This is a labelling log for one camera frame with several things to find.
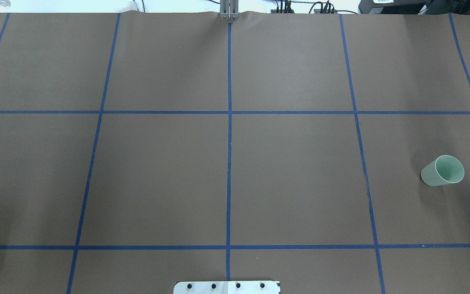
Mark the pale green cup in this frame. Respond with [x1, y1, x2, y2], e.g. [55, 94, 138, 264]
[420, 155, 465, 187]

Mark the small electronics board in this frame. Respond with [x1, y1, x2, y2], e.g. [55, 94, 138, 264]
[309, 1, 337, 14]
[270, 0, 295, 14]

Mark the black box with label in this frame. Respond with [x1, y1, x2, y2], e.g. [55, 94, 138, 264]
[358, 0, 433, 15]

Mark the aluminium frame post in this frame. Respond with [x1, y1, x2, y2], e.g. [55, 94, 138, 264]
[218, 0, 240, 19]

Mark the white camera stand column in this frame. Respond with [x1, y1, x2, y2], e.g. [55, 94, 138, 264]
[173, 281, 281, 294]

